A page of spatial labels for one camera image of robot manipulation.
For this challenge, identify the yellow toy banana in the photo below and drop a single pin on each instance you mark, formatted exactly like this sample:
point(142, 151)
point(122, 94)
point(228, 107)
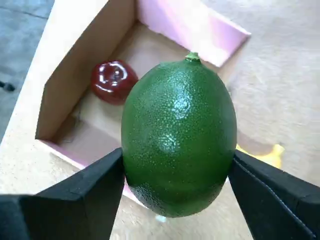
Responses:
point(275, 155)

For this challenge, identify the small white tape piece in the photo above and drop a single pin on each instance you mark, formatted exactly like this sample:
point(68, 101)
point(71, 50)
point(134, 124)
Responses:
point(161, 218)

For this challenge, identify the pink cardboard box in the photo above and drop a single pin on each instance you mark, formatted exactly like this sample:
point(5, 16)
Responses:
point(75, 62)

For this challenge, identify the round green toy fruit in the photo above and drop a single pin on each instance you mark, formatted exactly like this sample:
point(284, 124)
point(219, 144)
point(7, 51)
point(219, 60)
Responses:
point(178, 135)

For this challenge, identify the dark red toy fruit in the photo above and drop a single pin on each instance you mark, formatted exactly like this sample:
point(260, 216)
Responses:
point(112, 82)

